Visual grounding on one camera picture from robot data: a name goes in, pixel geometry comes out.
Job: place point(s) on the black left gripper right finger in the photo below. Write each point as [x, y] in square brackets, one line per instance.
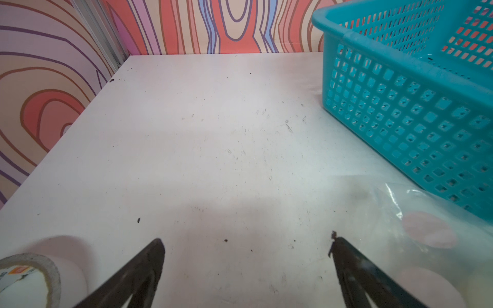
[362, 283]

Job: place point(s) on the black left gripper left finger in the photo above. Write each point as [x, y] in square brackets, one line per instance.
[135, 284]

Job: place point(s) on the zip bag with pink slider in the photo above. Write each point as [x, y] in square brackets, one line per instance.
[437, 251]

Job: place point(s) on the white tape roll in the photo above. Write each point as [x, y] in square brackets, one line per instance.
[34, 280]

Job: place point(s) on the teal plastic basket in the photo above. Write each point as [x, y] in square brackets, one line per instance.
[413, 79]

